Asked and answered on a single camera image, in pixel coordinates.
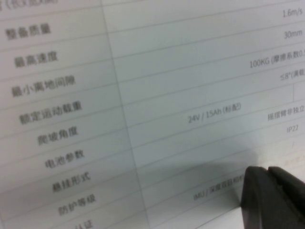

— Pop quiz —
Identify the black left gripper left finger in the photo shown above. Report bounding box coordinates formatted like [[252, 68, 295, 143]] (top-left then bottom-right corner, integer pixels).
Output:
[[240, 165, 300, 229]]

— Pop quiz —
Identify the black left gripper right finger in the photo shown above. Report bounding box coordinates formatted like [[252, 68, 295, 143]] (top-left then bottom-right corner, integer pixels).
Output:
[[267, 166, 305, 229]]

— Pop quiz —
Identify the white product catalogue book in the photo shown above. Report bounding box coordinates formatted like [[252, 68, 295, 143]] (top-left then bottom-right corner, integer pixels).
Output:
[[0, 0, 305, 229]]

